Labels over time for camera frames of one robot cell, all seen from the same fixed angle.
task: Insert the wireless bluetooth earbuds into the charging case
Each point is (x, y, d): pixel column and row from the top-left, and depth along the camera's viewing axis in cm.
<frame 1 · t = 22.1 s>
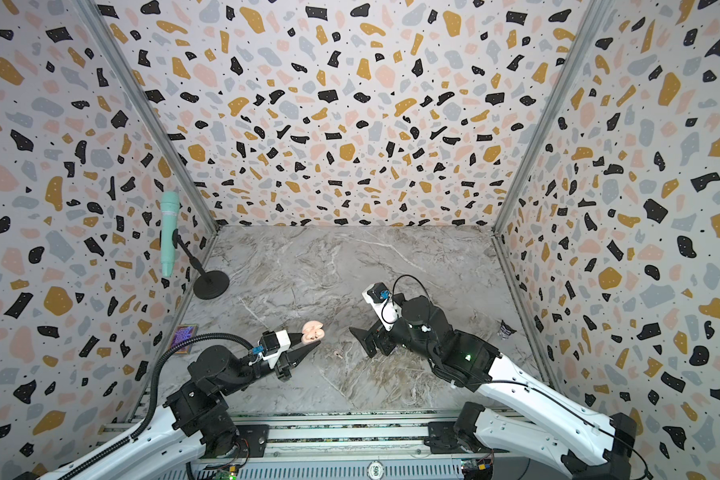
left hand: (316, 333, 64), fingers closed
right hand: (363, 312, 65), fingers open
black microphone stand: (211, 284, 105), on the table
colourful card: (184, 332, 92), point 2 cm above the table
small dark wrapper: (506, 329, 92), point 5 cm above the table

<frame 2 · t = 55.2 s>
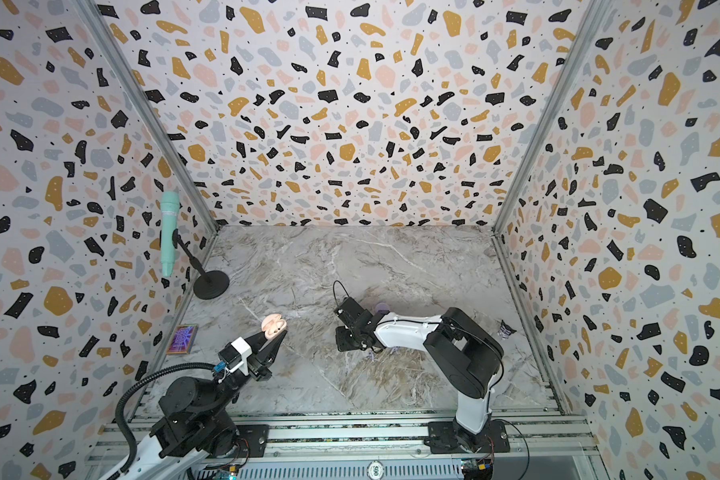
left hand: (280, 325, 63), fingers closed
right hand: (336, 338, 89), fingers open
the named things where they were.

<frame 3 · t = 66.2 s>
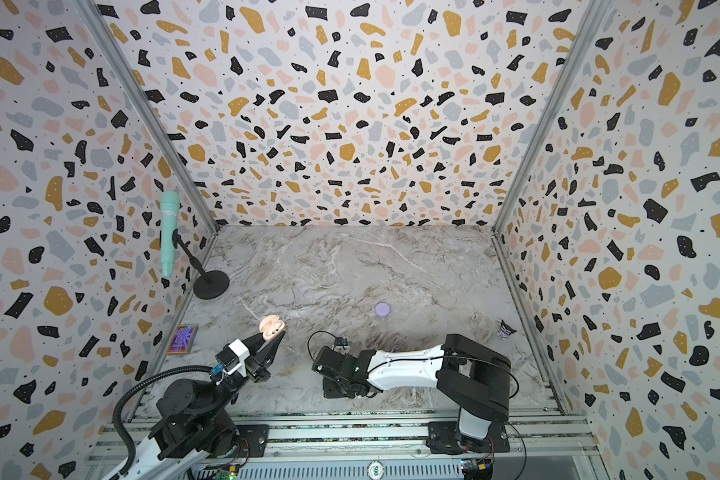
left hand: (278, 326, 63), fingers closed
right hand: (324, 386, 80), fingers closed
the named things where they were.

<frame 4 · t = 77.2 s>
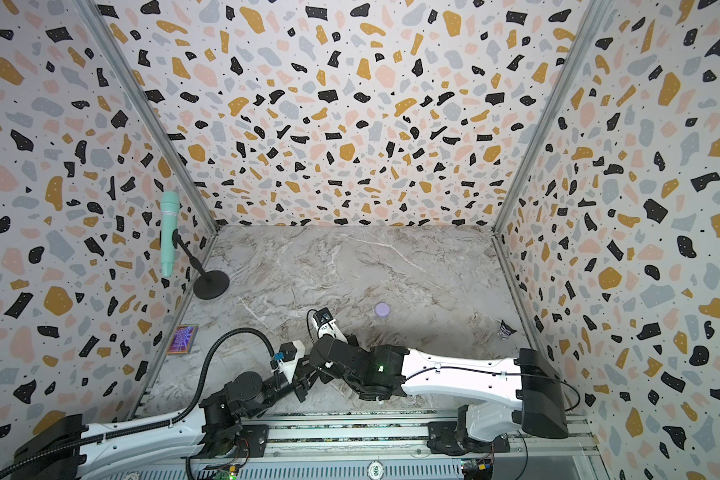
left hand: (328, 356, 73), fingers closed
right hand: (316, 347, 69), fingers closed
the named things where they were.

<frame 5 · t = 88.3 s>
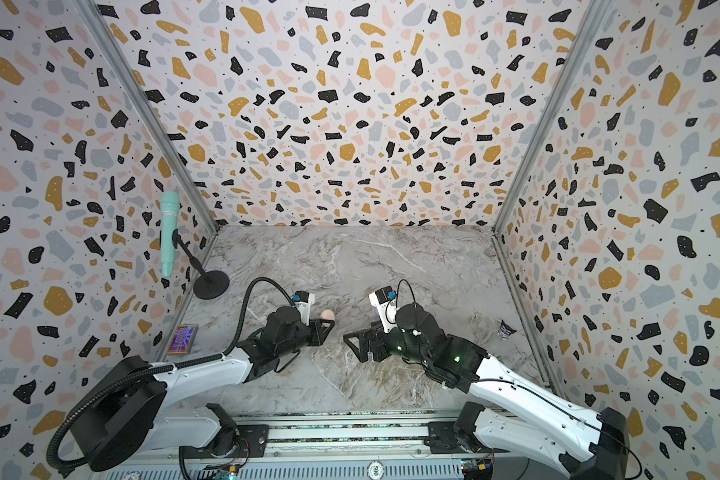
left hand: (337, 320, 84), fingers closed
right hand: (355, 330, 67), fingers open
the named things where they were.

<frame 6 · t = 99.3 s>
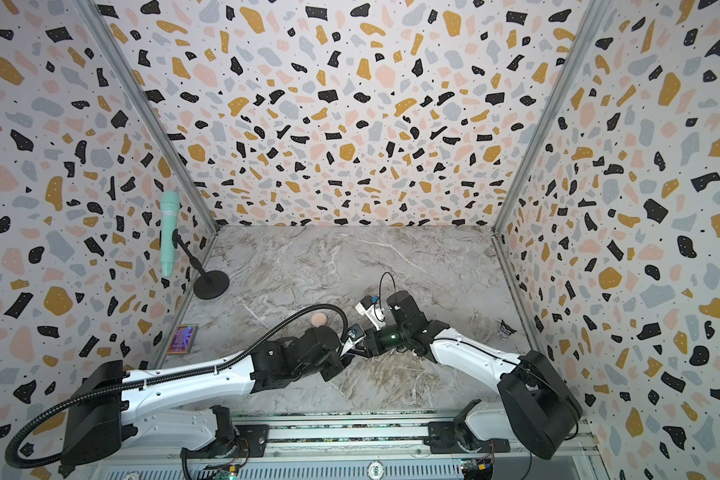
left hand: (352, 344, 76), fingers open
right hand: (350, 345, 76), fingers open
the named things where they were.

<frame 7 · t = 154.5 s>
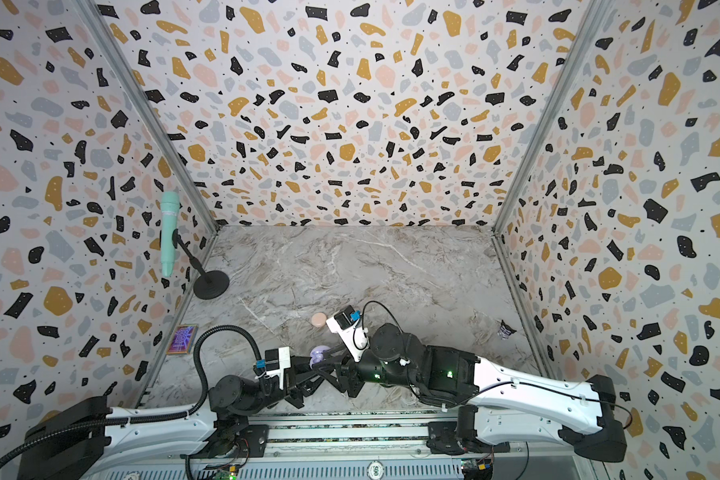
left hand: (332, 364, 62), fingers closed
right hand: (316, 363, 56), fingers open
the named things where they were.

